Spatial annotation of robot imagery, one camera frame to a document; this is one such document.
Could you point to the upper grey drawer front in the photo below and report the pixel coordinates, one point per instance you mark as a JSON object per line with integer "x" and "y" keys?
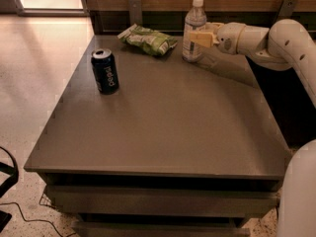
{"x": 106, "y": 200}

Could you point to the grey drawer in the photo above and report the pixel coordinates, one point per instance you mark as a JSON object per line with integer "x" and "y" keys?
{"x": 106, "y": 200}
{"x": 103, "y": 229}

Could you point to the green jalapeno chip bag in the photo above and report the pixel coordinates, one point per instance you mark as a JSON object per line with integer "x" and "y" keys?
{"x": 150, "y": 41}

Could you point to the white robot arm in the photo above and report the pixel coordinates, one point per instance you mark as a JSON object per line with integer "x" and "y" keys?
{"x": 285, "y": 45}

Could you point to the blue Pepsi soda can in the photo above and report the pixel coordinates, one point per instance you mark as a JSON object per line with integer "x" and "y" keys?
{"x": 105, "y": 71}

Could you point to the grey drawer cabinet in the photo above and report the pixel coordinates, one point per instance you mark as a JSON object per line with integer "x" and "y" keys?
{"x": 171, "y": 125}

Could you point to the metal wall bracket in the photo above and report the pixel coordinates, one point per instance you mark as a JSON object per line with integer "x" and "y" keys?
{"x": 135, "y": 12}
{"x": 285, "y": 10}

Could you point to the lower grey drawer front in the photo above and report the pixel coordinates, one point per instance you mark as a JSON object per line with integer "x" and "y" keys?
{"x": 103, "y": 229}

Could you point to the clear plastic water bottle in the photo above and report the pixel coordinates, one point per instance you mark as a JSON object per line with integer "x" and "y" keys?
{"x": 195, "y": 20}

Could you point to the left metal wall bracket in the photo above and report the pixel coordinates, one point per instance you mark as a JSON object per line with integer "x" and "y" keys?
{"x": 135, "y": 12}

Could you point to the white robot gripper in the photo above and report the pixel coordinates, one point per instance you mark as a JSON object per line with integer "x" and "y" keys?
{"x": 227, "y": 39}

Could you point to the black chair base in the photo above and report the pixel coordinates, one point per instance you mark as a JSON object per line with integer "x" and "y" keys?
{"x": 7, "y": 184}

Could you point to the right metal wall bracket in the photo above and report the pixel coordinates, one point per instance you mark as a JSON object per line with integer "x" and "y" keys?
{"x": 285, "y": 10}

